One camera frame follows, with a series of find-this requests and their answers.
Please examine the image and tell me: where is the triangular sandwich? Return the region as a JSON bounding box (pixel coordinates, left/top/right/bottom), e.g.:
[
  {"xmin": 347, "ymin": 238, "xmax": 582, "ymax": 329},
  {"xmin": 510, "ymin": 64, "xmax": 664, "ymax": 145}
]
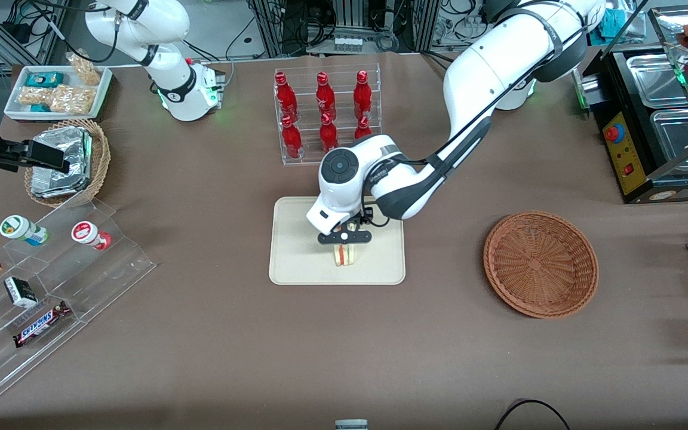
[{"xmin": 332, "ymin": 242, "xmax": 358, "ymax": 268}]

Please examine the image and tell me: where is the cream plastic tray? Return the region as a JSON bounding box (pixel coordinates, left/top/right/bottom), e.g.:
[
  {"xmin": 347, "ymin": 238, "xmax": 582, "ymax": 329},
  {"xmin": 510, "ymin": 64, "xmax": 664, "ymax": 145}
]
[{"xmin": 269, "ymin": 196, "xmax": 406, "ymax": 285}]

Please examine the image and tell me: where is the white rectangular snack tray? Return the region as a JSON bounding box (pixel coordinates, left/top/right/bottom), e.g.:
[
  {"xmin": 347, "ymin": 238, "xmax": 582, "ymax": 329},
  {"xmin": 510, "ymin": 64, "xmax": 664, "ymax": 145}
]
[{"xmin": 4, "ymin": 64, "xmax": 113, "ymax": 122}]

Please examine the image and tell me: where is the light tan wicker basket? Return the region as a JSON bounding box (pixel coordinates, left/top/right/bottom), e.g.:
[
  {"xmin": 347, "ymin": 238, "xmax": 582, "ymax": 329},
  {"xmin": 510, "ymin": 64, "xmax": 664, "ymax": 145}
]
[{"xmin": 24, "ymin": 118, "xmax": 111, "ymax": 208}]

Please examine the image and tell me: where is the brown round wicker basket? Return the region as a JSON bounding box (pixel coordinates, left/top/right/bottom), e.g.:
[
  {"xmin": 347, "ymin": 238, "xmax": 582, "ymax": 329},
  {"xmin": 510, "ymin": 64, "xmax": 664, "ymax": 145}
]
[{"xmin": 483, "ymin": 210, "xmax": 600, "ymax": 320}]

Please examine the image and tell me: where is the foil wrapped package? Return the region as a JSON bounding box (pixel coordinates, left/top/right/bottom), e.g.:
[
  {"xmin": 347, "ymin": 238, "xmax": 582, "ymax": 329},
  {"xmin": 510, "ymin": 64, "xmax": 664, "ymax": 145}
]
[
  {"xmin": 31, "ymin": 134, "xmax": 93, "ymax": 199},
  {"xmin": 33, "ymin": 127, "xmax": 90, "ymax": 183}
]

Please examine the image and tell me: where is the clear bag of puffed snacks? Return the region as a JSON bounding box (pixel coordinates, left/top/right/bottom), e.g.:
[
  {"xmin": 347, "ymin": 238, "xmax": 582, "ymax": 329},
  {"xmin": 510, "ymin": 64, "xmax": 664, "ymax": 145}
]
[
  {"xmin": 50, "ymin": 85, "xmax": 96, "ymax": 115},
  {"xmin": 66, "ymin": 53, "xmax": 102, "ymax": 86},
  {"xmin": 19, "ymin": 87, "xmax": 53, "ymax": 107}
]

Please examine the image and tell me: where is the green capped yogurt bottle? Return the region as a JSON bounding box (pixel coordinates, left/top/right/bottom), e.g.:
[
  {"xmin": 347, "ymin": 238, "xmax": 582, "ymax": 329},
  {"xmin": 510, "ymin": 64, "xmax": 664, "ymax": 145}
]
[{"xmin": 0, "ymin": 215, "xmax": 49, "ymax": 247}]

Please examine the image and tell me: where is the teal snack box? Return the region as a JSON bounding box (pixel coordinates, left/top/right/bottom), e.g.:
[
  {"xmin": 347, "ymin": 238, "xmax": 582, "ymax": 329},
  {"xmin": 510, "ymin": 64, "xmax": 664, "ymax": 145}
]
[{"xmin": 26, "ymin": 72, "xmax": 64, "ymax": 88}]

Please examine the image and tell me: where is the red capped yogurt bottle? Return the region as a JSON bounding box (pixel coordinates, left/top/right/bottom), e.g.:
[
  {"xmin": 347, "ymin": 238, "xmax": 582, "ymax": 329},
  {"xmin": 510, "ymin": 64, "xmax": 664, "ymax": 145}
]
[{"xmin": 71, "ymin": 221, "xmax": 112, "ymax": 250}]

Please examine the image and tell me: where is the clear acrylic bottle rack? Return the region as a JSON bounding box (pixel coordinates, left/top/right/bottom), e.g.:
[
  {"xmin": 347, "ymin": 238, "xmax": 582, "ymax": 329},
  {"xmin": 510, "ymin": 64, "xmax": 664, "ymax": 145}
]
[{"xmin": 274, "ymin": 63, "xmax": 383, "ymax": 167}]

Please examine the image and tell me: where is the small black white box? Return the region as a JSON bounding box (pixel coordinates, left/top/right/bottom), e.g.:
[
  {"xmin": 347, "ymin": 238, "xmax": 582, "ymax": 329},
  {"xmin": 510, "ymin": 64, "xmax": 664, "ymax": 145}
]
[{"xmin": 4, "ymin": 276, "xmax": 39, "ymax": 309}]

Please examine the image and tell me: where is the clear acrylic stepped shelf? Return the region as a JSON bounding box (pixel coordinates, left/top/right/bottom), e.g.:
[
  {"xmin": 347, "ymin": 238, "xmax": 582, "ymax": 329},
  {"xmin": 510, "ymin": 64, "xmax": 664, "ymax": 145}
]
[{"xmin": 0, "ymin": 197, "xmax": 157, "ymax": 407}]

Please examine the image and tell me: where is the snickers chocolate bar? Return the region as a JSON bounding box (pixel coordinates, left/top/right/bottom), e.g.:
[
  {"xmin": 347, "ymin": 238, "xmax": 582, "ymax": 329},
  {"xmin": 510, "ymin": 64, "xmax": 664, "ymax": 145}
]
[{"xmin": 13, "ymin": 300, "xmax": 72, "ymax": 349}]

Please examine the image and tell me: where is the black food warmer cabinet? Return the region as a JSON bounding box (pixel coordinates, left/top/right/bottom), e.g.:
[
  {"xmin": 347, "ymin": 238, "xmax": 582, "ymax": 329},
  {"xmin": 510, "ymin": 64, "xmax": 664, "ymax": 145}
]
[{"xmin": 572, "ymin": 6, "xmax": 688, "ymax": 205}]

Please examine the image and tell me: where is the teal cloth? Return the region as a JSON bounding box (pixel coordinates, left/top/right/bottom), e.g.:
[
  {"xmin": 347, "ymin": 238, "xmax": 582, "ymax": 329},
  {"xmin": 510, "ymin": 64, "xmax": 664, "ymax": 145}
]
[{"xmin": 598, "ymin": 7, "xmax": 626, "ymax": 42}]

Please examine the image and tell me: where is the black loop cable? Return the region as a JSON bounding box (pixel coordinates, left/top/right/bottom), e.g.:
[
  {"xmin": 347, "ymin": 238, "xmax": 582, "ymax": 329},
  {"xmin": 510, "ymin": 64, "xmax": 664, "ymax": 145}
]
[{"xmin": 494, "ymin": 399, "xmax": 570, "ymax": 430}]

